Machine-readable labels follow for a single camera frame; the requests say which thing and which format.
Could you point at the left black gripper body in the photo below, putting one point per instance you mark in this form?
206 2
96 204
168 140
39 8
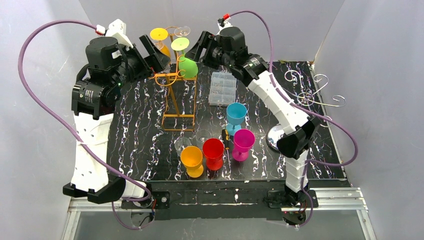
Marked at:
142 59

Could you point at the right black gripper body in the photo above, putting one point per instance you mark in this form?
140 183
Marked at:
207 50

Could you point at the green plastic wine glass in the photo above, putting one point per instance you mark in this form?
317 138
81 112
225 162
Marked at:
187 67

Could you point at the clear wine glass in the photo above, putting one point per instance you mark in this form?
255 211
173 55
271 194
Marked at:
182 31

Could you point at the gold wire glass rack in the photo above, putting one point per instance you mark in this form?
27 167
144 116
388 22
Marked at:
175 99

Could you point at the blue plastic wine glass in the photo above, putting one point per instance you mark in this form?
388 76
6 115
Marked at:
235 115

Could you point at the clear tumbler glass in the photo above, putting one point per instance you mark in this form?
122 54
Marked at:
181 143
202 135

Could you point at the magenta plastic wine glass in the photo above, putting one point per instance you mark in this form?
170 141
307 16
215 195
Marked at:
243 141

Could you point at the red plastic wine glass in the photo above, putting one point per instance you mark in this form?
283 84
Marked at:
213 150

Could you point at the orange plastic wine glass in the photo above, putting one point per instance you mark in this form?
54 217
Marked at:
192 158

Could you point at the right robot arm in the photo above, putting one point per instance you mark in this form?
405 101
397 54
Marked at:
228 48

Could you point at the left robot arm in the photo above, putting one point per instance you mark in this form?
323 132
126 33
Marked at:
110 66

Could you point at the yellow foot orange glass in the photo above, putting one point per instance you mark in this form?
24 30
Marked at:
159 35

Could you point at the clear plastic compartment box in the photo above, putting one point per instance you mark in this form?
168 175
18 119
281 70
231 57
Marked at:
223 86

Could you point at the yellow black screwdriver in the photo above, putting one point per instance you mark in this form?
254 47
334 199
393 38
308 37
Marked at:
226 142

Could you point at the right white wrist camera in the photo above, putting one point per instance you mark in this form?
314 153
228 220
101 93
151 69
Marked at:
223 22

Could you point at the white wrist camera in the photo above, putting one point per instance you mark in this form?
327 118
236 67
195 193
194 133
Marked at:
223 22
117 30

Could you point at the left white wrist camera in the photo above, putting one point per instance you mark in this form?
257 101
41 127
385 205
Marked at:
117 30

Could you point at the silver wire glass stand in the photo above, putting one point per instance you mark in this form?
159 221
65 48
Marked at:
305 98

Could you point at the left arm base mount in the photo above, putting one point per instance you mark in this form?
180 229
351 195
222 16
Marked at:
144 212

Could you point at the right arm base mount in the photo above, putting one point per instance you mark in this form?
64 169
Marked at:
294 205

